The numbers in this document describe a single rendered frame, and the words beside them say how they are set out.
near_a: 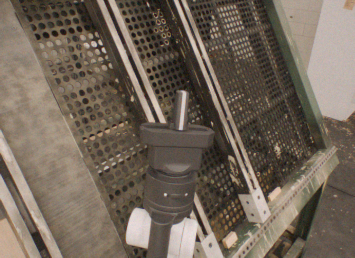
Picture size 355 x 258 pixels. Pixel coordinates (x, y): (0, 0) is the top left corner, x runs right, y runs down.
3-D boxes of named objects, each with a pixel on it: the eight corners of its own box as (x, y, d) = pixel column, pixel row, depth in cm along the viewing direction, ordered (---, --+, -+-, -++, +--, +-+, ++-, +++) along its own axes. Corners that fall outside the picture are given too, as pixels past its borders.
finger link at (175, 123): (185, 93, 46) (180, 131, 48) (180, 89, 49) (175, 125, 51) (175, 92, 46) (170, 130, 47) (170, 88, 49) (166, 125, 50)
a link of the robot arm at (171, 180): (224, 138, 47) (212, 206, 50) (204, 121, 56) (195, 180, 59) (143, 135, 43) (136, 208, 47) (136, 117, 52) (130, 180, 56)
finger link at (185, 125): (180, 89, 49) (175, 125, 51) (185, 93, 46) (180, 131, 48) (189, 90, 50) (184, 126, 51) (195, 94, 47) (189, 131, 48)
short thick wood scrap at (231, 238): (224, 247, 112) (228, 248, 110) (221, 240, 112) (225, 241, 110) (233, 238, 116) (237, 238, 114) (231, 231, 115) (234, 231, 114)
